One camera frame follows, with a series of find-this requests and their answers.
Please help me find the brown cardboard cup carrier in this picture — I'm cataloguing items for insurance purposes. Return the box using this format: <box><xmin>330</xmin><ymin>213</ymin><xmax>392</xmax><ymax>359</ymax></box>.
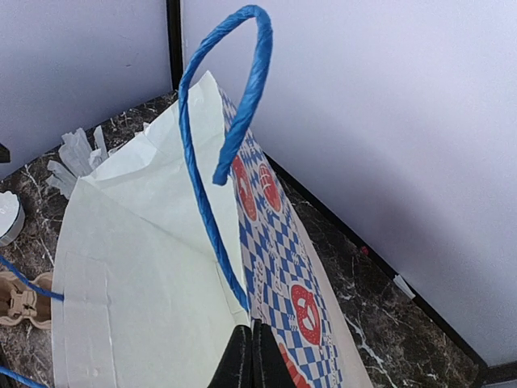
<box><xmin>1</xmin><ymin>272</ymin><xmax>52</xmax><ymax>330</ymax></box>

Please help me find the white fluted ceramic dish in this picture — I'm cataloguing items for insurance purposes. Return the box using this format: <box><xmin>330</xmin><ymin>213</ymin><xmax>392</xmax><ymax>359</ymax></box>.
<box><xmin>0</xmin><ymin>191</ymin><xmax>25</xmax><ymax>247</ymax></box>

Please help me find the left black frame post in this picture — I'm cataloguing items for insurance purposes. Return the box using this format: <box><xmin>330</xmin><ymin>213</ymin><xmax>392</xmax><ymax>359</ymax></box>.
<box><xmin>166</xmin><ymin>0</ymin><xmax>183</xmax><ymax>91</ymax></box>

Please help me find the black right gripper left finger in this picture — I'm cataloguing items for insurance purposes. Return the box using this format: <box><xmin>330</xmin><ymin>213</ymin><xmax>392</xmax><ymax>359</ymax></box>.
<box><xmin>210</xmin><ymin>325</ymin><xmax>253</xmax><ymax>388</ymax></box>

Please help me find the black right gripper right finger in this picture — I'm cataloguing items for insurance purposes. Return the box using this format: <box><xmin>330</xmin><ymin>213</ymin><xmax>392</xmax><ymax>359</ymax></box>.
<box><xmin>252</xmin><ymin>319</ymin><xmax>293</xmax><ymax>388</ymax></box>

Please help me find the blue checkered paper bag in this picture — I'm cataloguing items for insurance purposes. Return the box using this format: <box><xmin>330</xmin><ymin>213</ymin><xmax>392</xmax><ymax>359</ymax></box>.
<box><xmin>52</xmin><ymin>5</ymin><xmax>372</xmax><ymax>387</ymax></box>

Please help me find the white wrapped straw right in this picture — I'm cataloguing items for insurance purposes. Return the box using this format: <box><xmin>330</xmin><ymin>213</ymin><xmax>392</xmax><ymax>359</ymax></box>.
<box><xmin>88</xmin><ymin>125</ymin><xmax>108</xmax><ymax>170</ymax></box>

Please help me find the white wrapped straw upright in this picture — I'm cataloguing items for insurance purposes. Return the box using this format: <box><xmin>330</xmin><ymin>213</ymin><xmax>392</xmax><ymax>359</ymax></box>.
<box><xmin>58</xmin><ymin>128</ymin><xmax>93</xmax><ymax>177</ymax></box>

